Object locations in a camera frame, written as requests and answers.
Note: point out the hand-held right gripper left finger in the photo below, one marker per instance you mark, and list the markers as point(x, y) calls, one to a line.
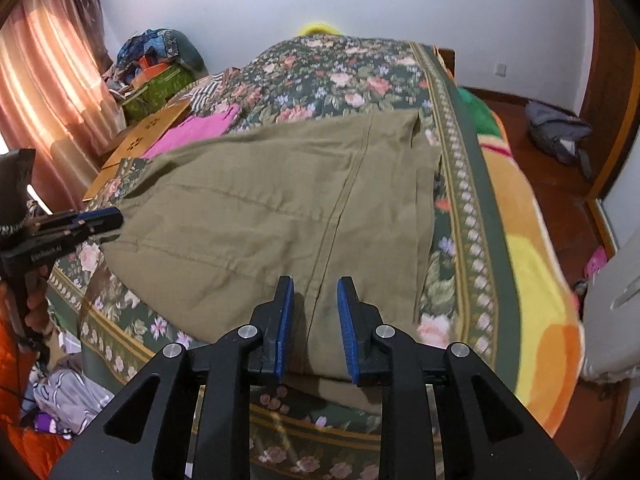
point(284, 332)

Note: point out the brown wooden door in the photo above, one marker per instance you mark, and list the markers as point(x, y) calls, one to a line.
point(612, 100)

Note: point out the yellow round object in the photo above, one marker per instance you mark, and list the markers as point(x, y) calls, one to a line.
point(320, 27)

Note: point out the small pink item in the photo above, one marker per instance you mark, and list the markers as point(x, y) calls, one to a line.
point(595, 262)

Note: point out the wooden bed headboard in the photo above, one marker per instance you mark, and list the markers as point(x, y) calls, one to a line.
point(447, 60)

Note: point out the pile of patterned clothes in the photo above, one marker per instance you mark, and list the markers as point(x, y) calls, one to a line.
point(157, 47)

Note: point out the grey lilac printed cloth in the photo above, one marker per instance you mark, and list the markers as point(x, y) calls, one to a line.
point(70, 400)

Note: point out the white furniture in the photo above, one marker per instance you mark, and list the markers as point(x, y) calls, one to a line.
point(615, 325)

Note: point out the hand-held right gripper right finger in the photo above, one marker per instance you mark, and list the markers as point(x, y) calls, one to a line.
point(347, 332)

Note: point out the pink cloth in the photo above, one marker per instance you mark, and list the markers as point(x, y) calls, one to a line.
point(195, 127)

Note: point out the olive green pants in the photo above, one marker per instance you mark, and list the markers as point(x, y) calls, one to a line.
point(250, 200)

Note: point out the flat cardboard box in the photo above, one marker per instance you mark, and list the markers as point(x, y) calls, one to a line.
point(145, 130)

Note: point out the dark floral bedspread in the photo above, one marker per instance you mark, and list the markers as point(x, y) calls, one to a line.
point(325, 75)

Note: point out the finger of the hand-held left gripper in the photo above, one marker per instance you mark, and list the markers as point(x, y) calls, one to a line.
point(102, 215)
point(87, 232)

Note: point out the striped cloth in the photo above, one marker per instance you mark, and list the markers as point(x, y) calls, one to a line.
point(207, 91)

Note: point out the orange yellow fleece blanket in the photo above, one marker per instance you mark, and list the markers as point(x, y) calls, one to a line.
point(530, 240)

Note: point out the white wall socket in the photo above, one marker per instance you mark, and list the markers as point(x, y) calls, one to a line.
point(500, 70)

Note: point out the grey bag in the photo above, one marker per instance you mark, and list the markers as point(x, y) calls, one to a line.
point(555, 127)

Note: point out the person's left forearm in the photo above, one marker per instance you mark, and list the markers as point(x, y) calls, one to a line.
point(10, 360)

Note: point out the pink curtain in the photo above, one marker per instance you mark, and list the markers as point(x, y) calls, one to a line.
point(50, 70)

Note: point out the person's left hand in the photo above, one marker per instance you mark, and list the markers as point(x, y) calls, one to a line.
point(37, 310)

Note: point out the green patterned box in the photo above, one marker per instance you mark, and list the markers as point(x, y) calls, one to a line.
point(160, 87)

